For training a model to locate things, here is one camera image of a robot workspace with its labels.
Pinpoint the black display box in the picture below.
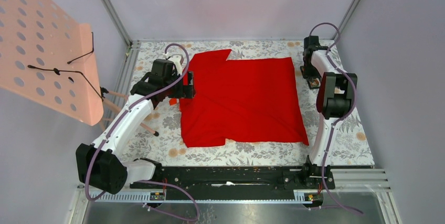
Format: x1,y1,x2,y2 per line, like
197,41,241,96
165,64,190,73
307,78,321,90

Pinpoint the red shirt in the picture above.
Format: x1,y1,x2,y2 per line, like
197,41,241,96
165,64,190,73
179,49,309,147

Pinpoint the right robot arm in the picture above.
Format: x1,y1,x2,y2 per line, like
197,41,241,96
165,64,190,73
298,35,357,190

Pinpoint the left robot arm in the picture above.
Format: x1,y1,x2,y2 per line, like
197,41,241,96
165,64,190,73
76,59,196,194

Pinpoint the small red toy block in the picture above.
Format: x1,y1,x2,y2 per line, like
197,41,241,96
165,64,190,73
169,98,178,106

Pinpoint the floral table mat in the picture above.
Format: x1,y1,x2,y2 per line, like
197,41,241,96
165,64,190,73
123,40,375,166

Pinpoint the pink perforated music stand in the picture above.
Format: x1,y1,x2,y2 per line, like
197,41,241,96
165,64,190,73
1,0,126,142

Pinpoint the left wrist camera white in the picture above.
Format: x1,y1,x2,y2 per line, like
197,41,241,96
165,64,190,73
164,53,184,75

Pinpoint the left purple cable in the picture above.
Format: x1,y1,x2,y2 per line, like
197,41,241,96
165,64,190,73
84,43,200,223

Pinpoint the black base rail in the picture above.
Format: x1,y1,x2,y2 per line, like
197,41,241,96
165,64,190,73
130,166,335,201

